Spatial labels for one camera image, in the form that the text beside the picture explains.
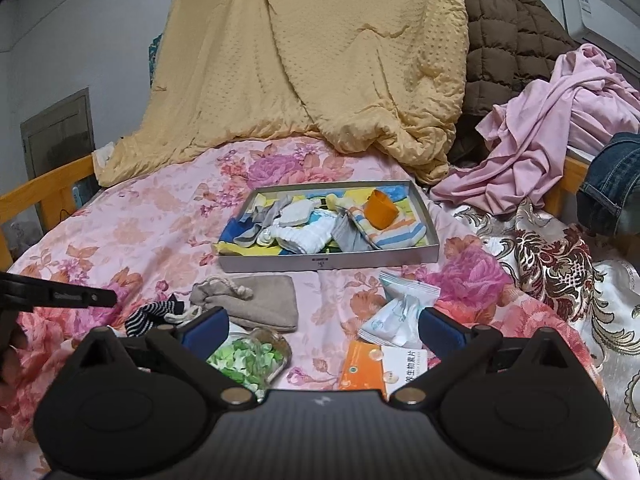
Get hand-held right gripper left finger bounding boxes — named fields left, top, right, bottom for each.
left=75, top=306, right=255, bottom=407

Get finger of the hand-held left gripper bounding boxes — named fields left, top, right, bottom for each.
left=0, top=271, right=118, bottom=311

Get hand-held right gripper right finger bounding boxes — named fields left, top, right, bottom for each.
left=390, top=306, right=571, bottom=406

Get colourful striped cloth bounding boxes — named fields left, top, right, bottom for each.
left=345, top=205, right=428, bottom=251

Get silver tray box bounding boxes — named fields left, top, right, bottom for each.
left=212, top=180, right=441, bottom=273

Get grey and white sock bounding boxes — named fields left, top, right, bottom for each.
left=235, top=195, right=291, bottom=248

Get white towel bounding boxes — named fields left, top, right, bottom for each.
left=277, top=201, right=315, bottom=228

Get glass jar of paper stars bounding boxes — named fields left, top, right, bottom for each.
left=206, top=327, right=293, bottom=402

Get white plastic packet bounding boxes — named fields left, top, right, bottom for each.
left=379, top=270, right=442, bottom=306
left=359, top=294, right=426, bottom=348

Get black white striped sock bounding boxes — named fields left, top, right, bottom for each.
left=125, top=294, right=185, bottom=337

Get orange and white box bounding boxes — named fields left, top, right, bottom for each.
left=337, top=340, right=430, bottom=393

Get cartoon printed cloth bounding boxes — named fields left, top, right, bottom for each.
left=215, top=186, right=428, bottom=256

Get pink floral bed sheet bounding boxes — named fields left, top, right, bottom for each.
left=0, top=137, right=640, bottom=480

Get gold patterned cloth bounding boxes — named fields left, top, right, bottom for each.
left=450, top=197, right=640, bottom=436

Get grey folded cloth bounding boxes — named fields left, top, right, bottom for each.
left=332, top=212, right=381, bottom=253

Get white folded cloth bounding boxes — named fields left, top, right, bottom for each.
left=260, top=212, right=337, bottom=254

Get pink garment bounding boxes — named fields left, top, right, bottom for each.
left=430, top=44, right=640, bottom=211

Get blue jeans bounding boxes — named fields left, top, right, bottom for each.
left=575, top=132, right=640, bottom=238

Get yellow quilt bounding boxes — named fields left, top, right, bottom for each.
left=95, top=0, right=471, bottom=186

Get brown padded jacket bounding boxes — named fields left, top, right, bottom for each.
left=447, top=0, right=593, bottom=166

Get white air conditioner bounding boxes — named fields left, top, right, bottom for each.
left=560, top=0, right=640, bottom=73

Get beige drawstring pouch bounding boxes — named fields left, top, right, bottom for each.
left=189, top=275, right=299, bottom=332

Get wooden bed rail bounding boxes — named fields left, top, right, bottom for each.
left=542, top=155, right=601, bottom=221
left=0, top=154, right=96, bottom=271

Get grey wall hatch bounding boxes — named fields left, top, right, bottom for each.
left=20, top=87, right=96, bottom=181

